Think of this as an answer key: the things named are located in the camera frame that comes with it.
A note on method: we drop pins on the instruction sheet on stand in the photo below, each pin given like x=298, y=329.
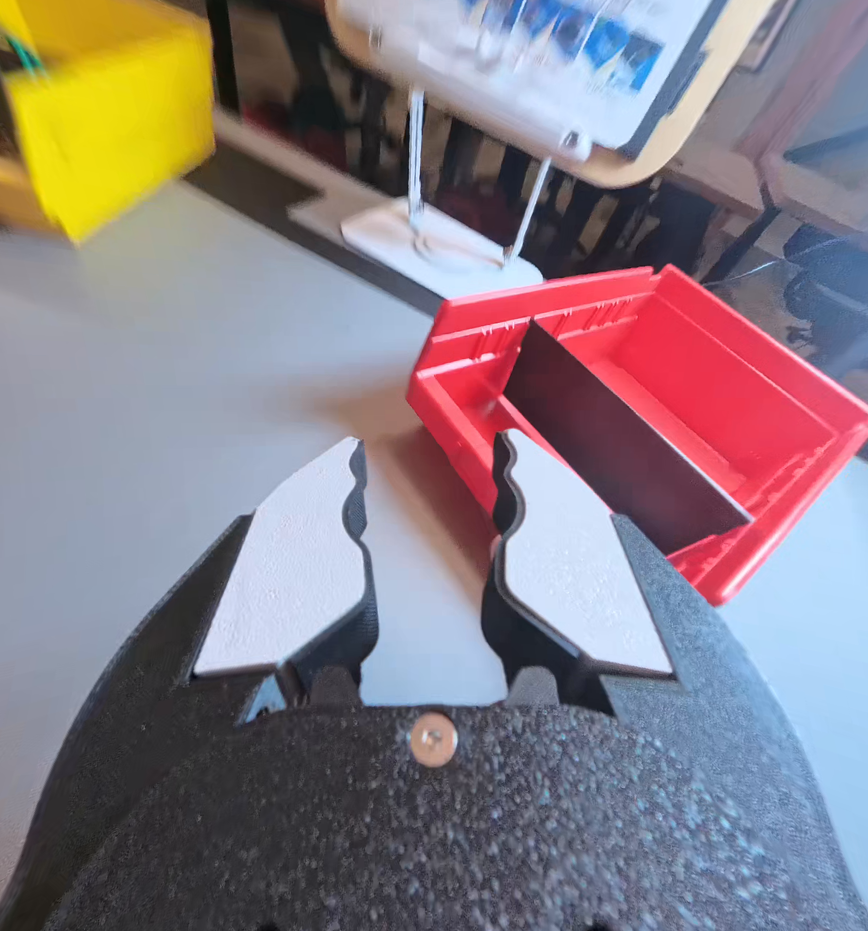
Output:
x=492, y=87

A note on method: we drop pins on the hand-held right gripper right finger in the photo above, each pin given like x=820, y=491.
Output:
x=572, y=582

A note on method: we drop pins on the wooden desk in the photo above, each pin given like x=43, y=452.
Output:
x=826, y=189

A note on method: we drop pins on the black office chair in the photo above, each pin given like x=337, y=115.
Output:
x=826, y=291

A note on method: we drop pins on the yellow plastic bin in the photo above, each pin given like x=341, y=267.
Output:
x=114, y=131

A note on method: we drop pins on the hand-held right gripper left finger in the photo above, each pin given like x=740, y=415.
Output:
x=288, y=582

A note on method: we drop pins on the red plastic bin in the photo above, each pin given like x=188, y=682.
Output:
x=695, y=378

